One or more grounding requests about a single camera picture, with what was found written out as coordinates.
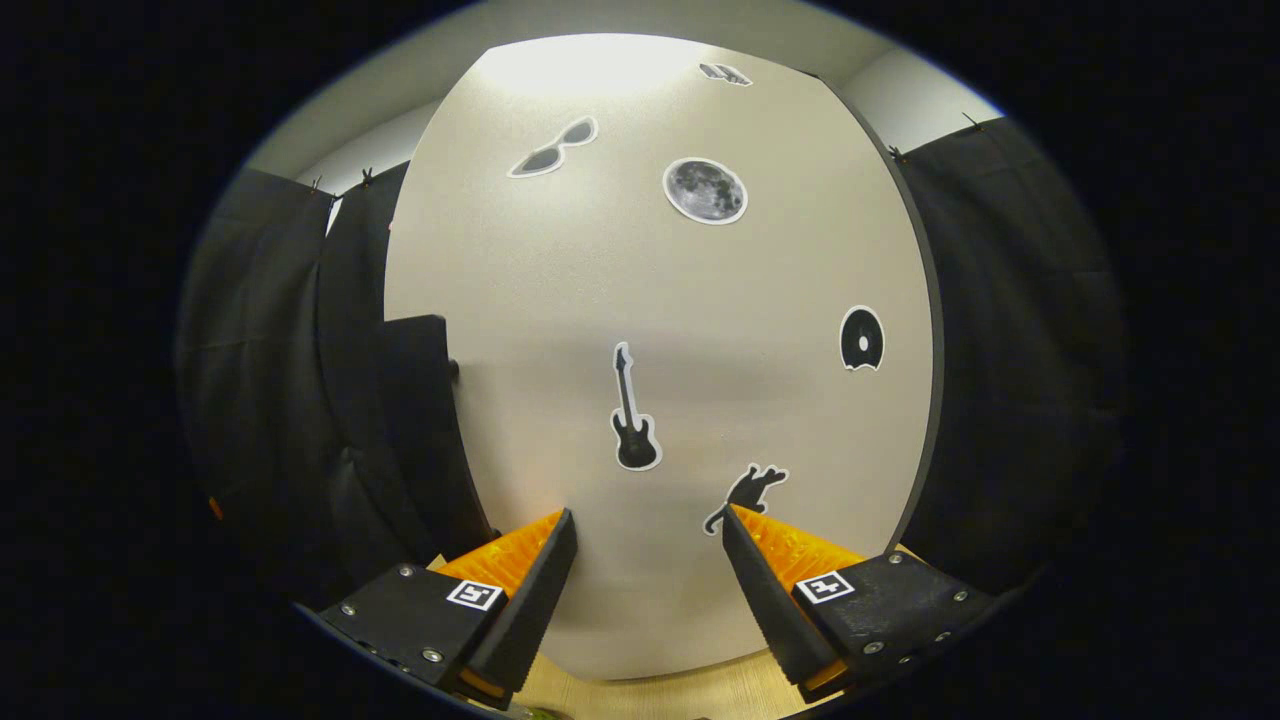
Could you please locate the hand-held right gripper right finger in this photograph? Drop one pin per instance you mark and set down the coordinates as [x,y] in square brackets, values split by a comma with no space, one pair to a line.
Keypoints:
[765,600]

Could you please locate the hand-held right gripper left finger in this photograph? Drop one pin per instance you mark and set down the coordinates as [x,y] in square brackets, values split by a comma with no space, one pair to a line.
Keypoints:
[535,590]

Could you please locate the green label plastic bottle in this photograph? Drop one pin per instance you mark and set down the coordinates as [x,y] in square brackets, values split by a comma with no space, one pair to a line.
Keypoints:
[540,714]

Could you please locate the beige cabinet door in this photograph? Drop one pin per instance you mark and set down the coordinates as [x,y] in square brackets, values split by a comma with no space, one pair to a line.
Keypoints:
[650,280]

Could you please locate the black backdrop cloth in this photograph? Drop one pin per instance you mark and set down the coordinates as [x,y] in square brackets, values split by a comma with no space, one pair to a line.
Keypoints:
[1010,350]

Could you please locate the row of black cloth clips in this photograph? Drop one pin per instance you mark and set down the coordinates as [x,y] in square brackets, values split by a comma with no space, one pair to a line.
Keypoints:
[367,178]

